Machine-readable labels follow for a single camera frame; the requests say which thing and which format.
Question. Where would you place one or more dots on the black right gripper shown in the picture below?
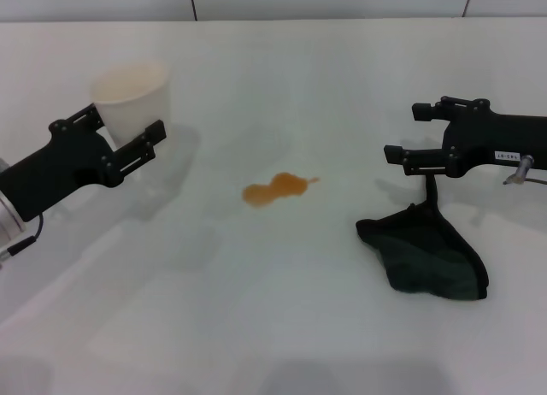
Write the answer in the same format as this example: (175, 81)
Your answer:
(495, 138)

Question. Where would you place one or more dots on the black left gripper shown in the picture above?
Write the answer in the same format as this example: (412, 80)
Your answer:
(64, 168)

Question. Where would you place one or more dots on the white paper cup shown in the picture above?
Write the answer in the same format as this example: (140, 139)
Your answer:
(132, 100)

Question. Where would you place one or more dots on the dark blue rag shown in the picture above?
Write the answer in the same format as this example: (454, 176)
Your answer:
(427, 249)

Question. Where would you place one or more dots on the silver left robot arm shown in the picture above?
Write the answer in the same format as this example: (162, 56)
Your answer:
(8, 219)

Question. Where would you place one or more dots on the brown water stain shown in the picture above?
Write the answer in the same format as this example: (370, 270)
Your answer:
(273, 190)

